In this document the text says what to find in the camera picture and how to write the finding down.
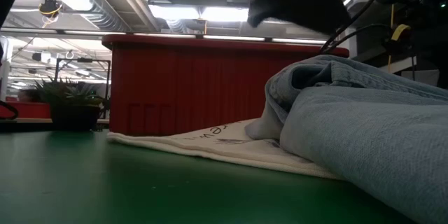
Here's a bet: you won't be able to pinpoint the small potted succulent plant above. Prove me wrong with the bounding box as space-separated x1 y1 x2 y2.
34 76 108 132

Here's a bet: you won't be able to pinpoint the black round ceiling device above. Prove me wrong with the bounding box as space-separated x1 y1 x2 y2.
37 0 64 19

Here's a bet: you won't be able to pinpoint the grey flat panel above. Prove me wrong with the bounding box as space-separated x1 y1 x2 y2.
401 69 440 87

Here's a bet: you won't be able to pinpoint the green table mat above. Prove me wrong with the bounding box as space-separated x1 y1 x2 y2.
0 129 421 224

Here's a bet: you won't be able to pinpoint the red plastic laundry basket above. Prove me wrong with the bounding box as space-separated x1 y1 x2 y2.
101 33 350 137

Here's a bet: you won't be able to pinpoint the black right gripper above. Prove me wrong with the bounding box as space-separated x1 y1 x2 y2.
246 0 352 36

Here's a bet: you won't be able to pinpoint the person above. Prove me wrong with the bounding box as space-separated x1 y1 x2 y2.
17 89 40 103

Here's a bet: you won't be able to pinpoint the black cable loop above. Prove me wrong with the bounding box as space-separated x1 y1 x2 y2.
0 100 19 120

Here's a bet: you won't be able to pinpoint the cream printed tote bag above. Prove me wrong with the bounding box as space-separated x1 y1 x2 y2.
106 118 347 181

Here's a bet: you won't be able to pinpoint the red bench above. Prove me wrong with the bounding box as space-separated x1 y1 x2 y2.
0 100 53 119

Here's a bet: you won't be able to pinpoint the yellow power plug cable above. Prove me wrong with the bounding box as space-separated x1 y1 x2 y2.
384 23 412 56

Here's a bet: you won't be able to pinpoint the light blue denim jeans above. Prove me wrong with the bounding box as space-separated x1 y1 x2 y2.
244 54 448 224

